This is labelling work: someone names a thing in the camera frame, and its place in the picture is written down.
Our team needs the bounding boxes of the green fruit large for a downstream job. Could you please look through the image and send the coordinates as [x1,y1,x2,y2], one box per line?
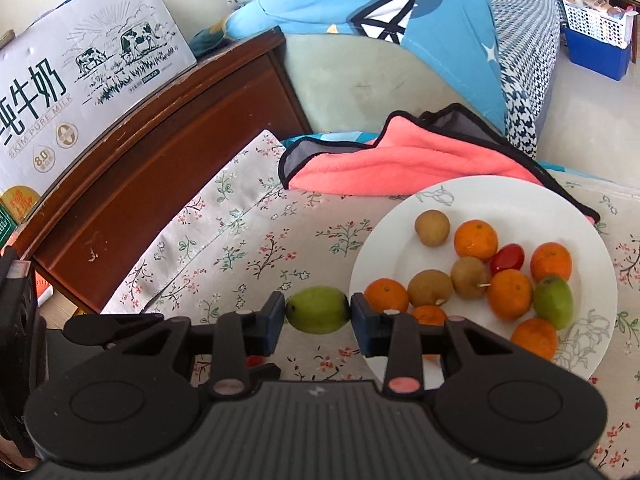
[285,286,349,335]

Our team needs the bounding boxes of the orange tangerine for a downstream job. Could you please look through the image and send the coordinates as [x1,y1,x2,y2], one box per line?
[411,306,447,326]
[510,318,558,361]
[529,242,573,283]
[454,219,499,262]
[486,269,533,322]

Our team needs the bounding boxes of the small brown kiwi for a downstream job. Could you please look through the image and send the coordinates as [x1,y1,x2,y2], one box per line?
[450,257,490,300]

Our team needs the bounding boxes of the floral tablecloth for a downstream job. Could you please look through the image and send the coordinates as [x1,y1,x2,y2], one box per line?
[105,132,639,478]

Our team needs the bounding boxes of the brown wooden cabinet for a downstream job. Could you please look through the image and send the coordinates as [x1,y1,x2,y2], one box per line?
[12,28,310,313]

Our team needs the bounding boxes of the brown kiwi fruit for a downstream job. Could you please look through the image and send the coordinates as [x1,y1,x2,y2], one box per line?
[414,209,450,247]

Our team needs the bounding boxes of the yellow box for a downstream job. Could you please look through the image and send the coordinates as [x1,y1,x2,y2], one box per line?
[1,185,40,246]

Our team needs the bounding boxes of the red tomato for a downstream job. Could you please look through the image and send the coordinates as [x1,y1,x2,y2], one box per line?
[488,244,525,276]

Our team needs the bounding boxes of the green apple fruit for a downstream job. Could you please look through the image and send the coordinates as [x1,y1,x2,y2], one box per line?
[533,274,574,330]

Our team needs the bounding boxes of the white ceramic plate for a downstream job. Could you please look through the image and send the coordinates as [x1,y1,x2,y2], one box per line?
[349,177,617,378]

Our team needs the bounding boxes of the pink grey towel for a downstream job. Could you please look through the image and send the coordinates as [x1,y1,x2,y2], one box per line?
[278,103,600,223]

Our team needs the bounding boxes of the pale green cushion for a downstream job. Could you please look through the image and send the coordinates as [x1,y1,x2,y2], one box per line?
[281,34,472,133]

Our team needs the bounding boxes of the white milk carton box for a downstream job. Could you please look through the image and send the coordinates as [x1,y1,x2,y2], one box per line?
[1,0,195,196]

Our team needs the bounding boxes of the blue cartoon pillow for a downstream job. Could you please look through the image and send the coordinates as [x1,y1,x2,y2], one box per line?
[188,0,509,134]

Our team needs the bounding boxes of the houndstooth sofa cover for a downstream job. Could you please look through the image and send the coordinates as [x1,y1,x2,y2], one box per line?
[489,0,562,158]

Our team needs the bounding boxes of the blue plastic storage box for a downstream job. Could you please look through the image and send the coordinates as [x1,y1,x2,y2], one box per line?
[564,28,632,81]

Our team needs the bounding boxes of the white plastic basket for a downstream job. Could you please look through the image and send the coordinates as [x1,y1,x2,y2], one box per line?
[561,0,638,49]

